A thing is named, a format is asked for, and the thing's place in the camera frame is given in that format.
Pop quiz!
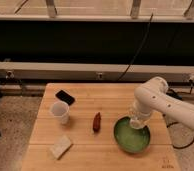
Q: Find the black rectangular phone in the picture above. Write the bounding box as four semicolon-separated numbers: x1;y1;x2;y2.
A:
56;90;75;105

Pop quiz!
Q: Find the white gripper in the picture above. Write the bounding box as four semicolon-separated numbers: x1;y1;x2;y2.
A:
130;101;153;122

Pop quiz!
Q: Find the red chili pepper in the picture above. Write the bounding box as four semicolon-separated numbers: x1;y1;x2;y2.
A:
93;112;101;132

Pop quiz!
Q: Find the white sponge block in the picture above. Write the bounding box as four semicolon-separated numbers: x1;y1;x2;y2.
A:
50;135;72;159

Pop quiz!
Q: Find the green ceramic bowl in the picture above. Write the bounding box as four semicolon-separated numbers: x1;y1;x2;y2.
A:
113;117;151;154

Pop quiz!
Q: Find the black hanging cable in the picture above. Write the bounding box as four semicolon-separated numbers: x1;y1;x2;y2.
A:
118;13;154;82

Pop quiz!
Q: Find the white plastic cup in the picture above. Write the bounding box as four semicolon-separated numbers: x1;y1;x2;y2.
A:
50;101;69;124

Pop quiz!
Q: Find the clear plastic bottle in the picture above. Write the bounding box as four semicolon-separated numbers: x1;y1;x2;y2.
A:
129;115;145;129

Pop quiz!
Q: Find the black floor cable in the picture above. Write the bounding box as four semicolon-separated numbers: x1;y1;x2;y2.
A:
165;87;194;150

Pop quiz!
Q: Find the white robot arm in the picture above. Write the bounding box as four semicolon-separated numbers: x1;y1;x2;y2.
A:
129;77;194;131

